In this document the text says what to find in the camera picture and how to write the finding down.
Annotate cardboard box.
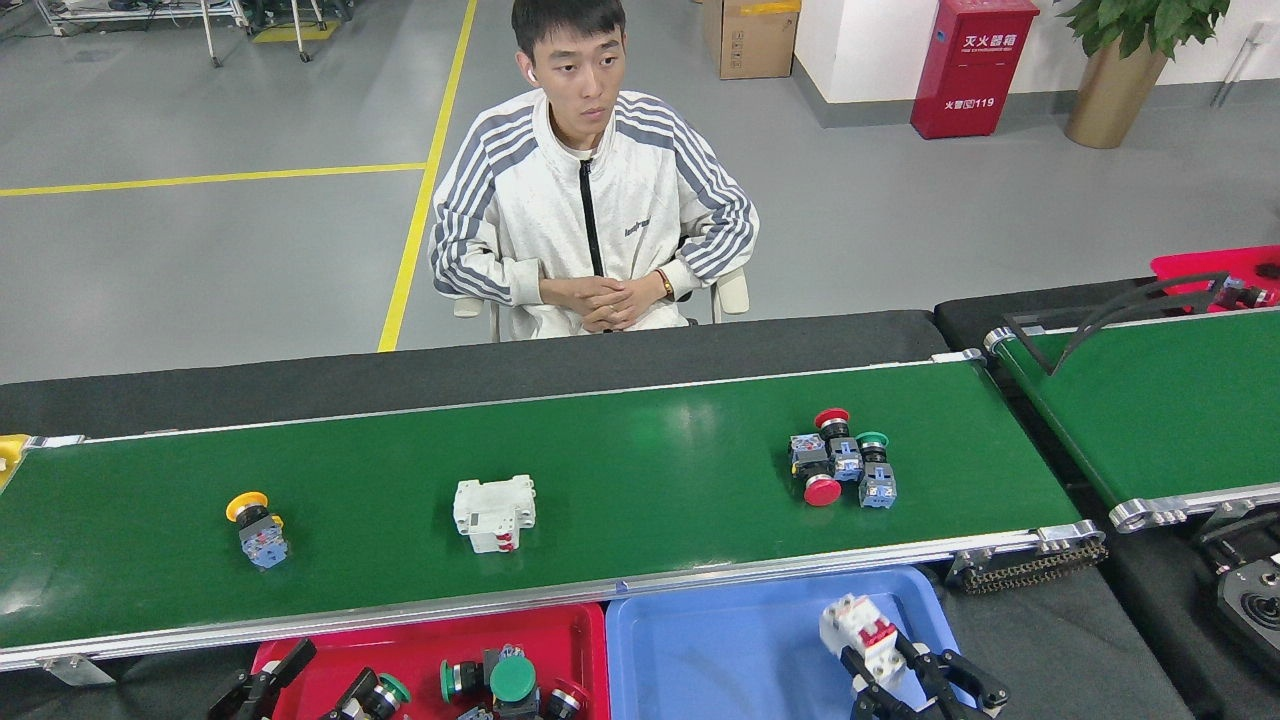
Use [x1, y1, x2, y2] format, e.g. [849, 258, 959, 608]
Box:
[702, 0, 802, 80]

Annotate potted plant in gold pot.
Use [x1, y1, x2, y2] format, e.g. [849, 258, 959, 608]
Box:
[1055, 0, 1233, 150]

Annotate black conveyor motor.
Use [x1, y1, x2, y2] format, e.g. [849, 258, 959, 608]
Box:
[1190, 500, 1280, 681]

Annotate long green conveyor belt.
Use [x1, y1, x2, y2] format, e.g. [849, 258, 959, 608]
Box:
[0, 348, 1109, 673]

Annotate red plastic tray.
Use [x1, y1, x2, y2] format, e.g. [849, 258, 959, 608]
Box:
[250, 602, 611, 720]

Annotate black conveyor guide bracket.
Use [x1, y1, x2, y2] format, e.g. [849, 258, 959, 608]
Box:
[1003, 272, 1231, 377]

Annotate black conveyor drive chain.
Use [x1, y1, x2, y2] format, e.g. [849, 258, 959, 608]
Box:
[960, 540, 1109, 597]

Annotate yellow push button switch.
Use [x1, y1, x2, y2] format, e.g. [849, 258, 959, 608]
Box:
[225, 491, 291, 570]

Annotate blue plastic tray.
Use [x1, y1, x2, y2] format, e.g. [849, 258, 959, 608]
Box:
[605, 566, 976, 720]

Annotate person's left hand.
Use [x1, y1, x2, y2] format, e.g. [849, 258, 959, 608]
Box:
[585, 272, 673, 334]

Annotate plain white circuit breaker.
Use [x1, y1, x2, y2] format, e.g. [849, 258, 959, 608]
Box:
[453, 474, 537, 554]

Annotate red fire extinguisher box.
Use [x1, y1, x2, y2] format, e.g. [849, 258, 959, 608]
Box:
[910, 0, 1041, 140]

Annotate person's right hand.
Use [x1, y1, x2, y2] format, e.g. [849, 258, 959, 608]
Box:
[540, 275, 611, 331]

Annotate red plastic bin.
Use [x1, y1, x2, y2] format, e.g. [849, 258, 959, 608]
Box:
[1150, 246, 1280, 313]

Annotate white stand on wheels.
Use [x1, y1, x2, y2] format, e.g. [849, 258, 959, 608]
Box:
[35, 0, 331, 68]

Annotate white circuit breaker red lever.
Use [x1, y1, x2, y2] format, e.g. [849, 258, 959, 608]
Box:
[819, 594, 899, 691]

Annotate person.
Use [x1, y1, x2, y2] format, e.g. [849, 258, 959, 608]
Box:
[428, 0, 761, 341]

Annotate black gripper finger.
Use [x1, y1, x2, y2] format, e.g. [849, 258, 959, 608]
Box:
[905, 640, 1011, 720]
[318, 668, 379, 720]
[207, 638, 317, 720]
[838, 645, 906, 720]

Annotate short green conveyor belt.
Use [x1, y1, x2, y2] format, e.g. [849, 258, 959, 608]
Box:
[983, 305, 1280, 534]

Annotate green push button switch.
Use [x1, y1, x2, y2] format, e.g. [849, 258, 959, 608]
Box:
[489, 655, 538, 720]
[855, 431, 898, 510]
[440, 648, 501, 704]
[352, 672, 412, 720]

